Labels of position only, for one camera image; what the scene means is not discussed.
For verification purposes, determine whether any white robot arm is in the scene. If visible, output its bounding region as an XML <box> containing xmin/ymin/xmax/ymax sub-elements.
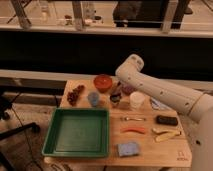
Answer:
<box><xmin>115</xmin><ymin>54</ymin><xmax>213</xmax><ymax>171</ymax></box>

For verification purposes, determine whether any white plastic cup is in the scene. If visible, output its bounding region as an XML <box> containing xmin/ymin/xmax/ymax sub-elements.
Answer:
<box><xmin>130</xmin><ymin>92</ymin><xmax>145</xmax><ymax>109</ymax></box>

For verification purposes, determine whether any blue plastic cup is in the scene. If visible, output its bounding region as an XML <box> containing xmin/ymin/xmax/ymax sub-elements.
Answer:
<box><xmin>87</xmin><ymin>92</ymin><xmax>99</xmax><ymax>107</ymax></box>

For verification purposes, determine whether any black brush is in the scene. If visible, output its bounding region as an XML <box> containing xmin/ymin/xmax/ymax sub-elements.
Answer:
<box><xmin>156</xmin><ymin>115</ymin><xmax>178</xmax><ymax>126</ymax></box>

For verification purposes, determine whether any purple bowl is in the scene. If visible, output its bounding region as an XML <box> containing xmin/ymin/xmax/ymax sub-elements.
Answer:
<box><xmin>122</xmin><ymin>85</ymin><xmax>135</xmax><ymax>95</ymax></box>

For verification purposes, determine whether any red bowl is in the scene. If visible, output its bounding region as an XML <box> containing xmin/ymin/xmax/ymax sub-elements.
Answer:
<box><xmin>93</xmin><ymin>74</ymin><xmax>112</xmax><ymax>93</ymax></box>

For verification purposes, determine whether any metal spoon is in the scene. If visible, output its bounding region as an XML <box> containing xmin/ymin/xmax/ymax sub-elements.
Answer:
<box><xmin>120</xmin><ymin>117</ymin><xmax>146</xmax><ymax>121</ymax></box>

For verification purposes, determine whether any blue white cloth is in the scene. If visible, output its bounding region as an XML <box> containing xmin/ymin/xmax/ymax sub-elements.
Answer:
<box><xmin>150</xmin><ymin>98</ymin><xmax>170</xmax><ymax>110</ymax></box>

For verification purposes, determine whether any orange carrot toy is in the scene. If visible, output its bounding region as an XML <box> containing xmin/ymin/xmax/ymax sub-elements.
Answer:
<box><xmin>120</xmin><ymin>127</ymin><xmax>146</xmax><ymax>134</ymax></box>

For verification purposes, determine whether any bunch of red grapes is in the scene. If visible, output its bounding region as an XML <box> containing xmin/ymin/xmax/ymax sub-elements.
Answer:
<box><xmin>67</xmin><ymin>85</ymin><xmax>85</xmax><ymax>106</ymax></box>

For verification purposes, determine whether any wooden table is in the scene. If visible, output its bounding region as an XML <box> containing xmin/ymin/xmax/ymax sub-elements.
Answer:
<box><xmin>49</xmin><ymin>78</ymin><xmax>196</xmax><ymax>168</ymax></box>

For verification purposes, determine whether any green plastic tray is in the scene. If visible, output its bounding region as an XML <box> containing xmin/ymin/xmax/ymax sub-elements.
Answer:
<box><xmin>42</xmin><ymin>108</ymin><xmax>110</xmax><ymax>158</ymax></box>

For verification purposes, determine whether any yellow banana toy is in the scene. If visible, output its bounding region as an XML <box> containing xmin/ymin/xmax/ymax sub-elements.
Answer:
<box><xmin>152</xmin><ymin>128</ymin><xmax>181</xmax><ymax>142</ymax></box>

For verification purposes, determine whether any black office chair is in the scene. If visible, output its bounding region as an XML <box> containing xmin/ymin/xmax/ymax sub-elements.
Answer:
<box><xmin>0</xmin><ymin>87</ymin><xmax>42</xmax><ymax>171</ymax></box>

